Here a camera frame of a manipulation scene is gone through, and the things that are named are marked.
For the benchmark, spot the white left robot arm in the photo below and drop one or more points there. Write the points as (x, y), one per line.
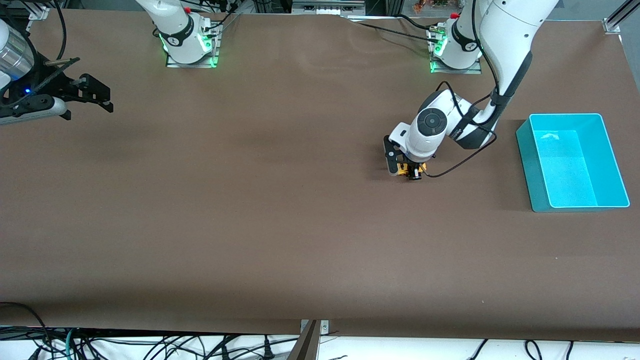
(505, 30)

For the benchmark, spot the metal table clamp plate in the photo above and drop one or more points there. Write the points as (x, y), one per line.
(324, 327)

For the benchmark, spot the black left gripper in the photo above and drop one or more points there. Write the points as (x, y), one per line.
(414, 171)

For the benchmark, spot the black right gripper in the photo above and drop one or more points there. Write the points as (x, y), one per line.
(64, 86)

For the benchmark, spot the teal plastic bin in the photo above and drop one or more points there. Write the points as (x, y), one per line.
(570, 170)

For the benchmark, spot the aluminium frame profile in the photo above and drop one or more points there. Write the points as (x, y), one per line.
(35, 10)

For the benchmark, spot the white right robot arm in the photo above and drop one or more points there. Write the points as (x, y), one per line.
(180, 35)

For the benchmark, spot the aluminium corner bracket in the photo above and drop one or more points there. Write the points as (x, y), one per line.
(612, 25)

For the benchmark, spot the dark grey profile leg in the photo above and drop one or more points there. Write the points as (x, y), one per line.
(306, 345)

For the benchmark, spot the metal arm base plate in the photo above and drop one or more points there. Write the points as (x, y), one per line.
(192, 62)
(457, 70)

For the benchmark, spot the grey socket strip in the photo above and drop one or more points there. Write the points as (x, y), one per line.
(327, 7)

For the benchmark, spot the yellow toy beetle car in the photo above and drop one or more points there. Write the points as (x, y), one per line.
(401, 170)

